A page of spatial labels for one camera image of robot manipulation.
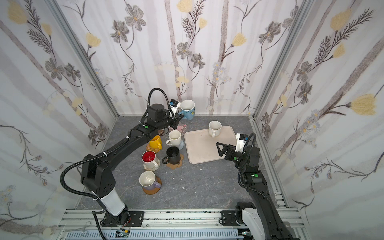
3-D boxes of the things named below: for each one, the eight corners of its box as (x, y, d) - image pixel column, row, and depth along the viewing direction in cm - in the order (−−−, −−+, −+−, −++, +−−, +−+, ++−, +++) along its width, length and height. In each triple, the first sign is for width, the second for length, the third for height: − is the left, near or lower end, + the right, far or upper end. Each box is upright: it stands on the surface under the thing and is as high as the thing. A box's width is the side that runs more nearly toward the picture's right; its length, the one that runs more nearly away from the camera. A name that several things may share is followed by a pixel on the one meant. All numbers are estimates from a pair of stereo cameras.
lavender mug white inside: (141, 191, 85) (136, 185, 77) (144, 177, 90) (140, 170, 83) (161, 191, 85) (158, 185, 77) (163, 177, 90) (160, 170, 83)
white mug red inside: (143, 169, 93) (139, 163, 87) (146, 156, 99) (143, 150, 93) (158, 169, 93) (155, 163, 87) (160, 156, 99) (158, 150, 93)
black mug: (164, 165, 94) (162, 159, 88) (166, 153, 100) (164, 146, 93) (179, 165, 94) (178, 159, 88) (180, 153, 100) (179, 146, 93)
